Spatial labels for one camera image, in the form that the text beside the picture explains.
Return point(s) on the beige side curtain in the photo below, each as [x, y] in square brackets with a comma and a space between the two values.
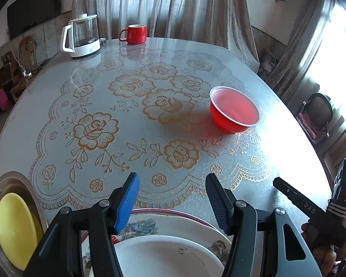
[302, 34]

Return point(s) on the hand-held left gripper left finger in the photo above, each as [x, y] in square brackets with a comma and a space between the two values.
[128, 205]

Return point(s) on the floral print tablecloth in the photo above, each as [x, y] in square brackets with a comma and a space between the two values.
[161, 138]

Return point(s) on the yellow plastic bowl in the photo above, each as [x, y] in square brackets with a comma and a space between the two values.
[14, 230]

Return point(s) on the red mug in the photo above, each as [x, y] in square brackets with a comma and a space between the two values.
[135, 36]

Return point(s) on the plain white plate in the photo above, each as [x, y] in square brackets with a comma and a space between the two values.
[167, 256]

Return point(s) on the beige sheer curtain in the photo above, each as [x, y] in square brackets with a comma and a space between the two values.
[167, 5]

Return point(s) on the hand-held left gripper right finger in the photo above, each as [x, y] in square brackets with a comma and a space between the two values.
[217, 205]

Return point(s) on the black wall television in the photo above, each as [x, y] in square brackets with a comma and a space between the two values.
[31, 14]

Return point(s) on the white power strip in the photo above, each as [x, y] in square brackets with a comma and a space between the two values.
[26, 73]

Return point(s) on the red plastic bowl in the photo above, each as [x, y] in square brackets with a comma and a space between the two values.
[233, 118]

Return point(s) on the pink rimmed plate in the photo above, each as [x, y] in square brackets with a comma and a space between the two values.
[173, 213]

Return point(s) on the person's right hand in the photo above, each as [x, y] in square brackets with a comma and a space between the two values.
[328, 261]

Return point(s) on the pink bag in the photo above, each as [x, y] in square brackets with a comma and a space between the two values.
[4, 101]

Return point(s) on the dark round-back chair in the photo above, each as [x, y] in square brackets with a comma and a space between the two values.
[344, 144]
[320, 106]

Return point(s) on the phoenix print white plate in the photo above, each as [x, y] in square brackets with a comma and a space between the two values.
[141, 228]

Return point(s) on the white glass electric kettle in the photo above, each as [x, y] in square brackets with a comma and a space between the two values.
[83, 49]

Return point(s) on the pink cloth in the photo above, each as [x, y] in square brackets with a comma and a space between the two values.
[310, 125]

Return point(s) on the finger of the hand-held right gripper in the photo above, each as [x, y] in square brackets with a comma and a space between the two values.
[297, 197]

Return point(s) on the stainless steel bowl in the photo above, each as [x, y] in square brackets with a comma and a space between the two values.
[5, 181]

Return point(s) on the wooden chair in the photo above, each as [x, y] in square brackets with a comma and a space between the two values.
[30, 52]

